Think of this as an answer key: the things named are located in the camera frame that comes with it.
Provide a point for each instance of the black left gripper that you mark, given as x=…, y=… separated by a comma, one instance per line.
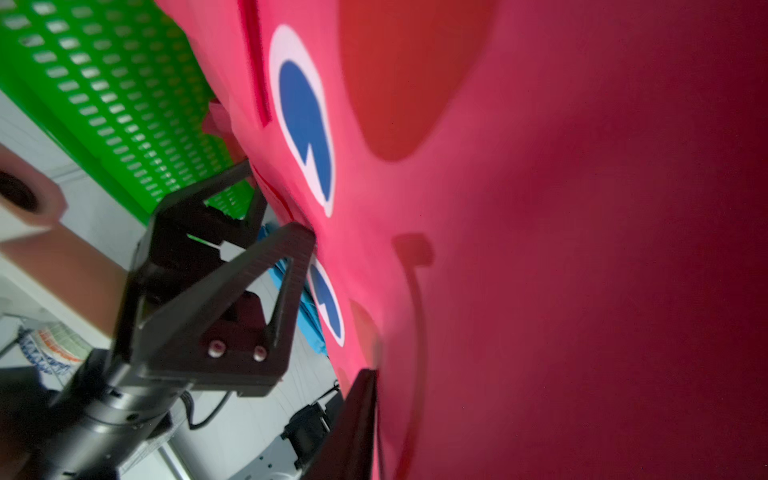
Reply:
x=188, y=319

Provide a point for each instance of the pink bunny raincoat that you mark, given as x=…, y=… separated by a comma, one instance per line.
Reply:
x=543, y=223

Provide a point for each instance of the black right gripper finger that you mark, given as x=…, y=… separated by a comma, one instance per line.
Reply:
x=348, y=451

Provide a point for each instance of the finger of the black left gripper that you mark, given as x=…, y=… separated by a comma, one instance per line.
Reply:
x=183, y=231

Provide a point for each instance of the green plastic basket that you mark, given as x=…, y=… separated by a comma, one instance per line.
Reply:
x=116, y=86

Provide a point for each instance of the orange patterned bowl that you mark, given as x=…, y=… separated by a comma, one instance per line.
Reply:
x=55, y=349

